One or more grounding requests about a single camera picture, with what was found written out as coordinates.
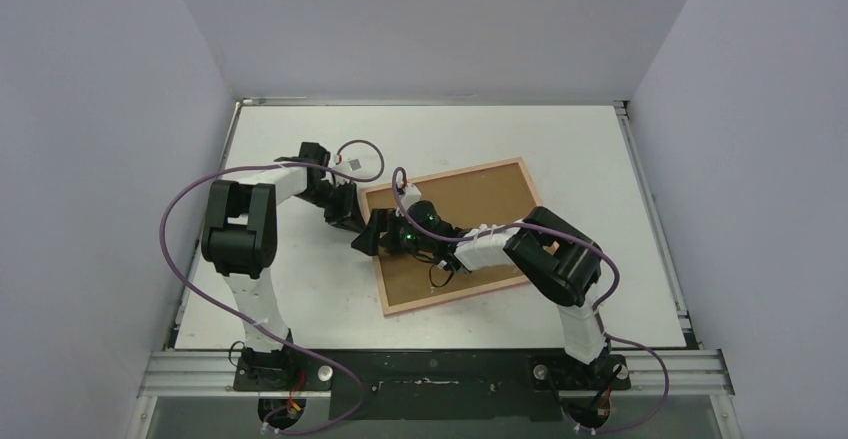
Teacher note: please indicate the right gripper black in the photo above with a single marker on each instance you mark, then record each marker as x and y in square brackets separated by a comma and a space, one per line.
[382, 232]

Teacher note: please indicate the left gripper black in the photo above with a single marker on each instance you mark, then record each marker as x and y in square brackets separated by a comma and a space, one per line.
[349, 215]

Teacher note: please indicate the brown frame backing board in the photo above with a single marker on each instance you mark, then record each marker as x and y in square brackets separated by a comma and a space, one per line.
[484, 197]

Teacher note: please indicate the light wooden picture frame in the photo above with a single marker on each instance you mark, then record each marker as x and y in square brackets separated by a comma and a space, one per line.
[430, 303]

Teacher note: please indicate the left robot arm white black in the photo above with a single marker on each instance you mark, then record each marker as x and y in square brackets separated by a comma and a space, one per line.
[240, 239]

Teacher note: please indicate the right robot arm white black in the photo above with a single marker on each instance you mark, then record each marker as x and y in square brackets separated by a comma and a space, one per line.
[562, 263]

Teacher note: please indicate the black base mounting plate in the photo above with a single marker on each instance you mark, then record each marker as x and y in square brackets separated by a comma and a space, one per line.
[435, 402]

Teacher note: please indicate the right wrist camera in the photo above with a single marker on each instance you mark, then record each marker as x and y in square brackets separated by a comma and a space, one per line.
[409, 195]

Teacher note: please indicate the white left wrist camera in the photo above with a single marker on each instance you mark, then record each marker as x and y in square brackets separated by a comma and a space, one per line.
[349, 167]

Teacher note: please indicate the aluminium rail front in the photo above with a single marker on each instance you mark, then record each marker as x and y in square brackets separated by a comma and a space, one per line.
[216, 373]

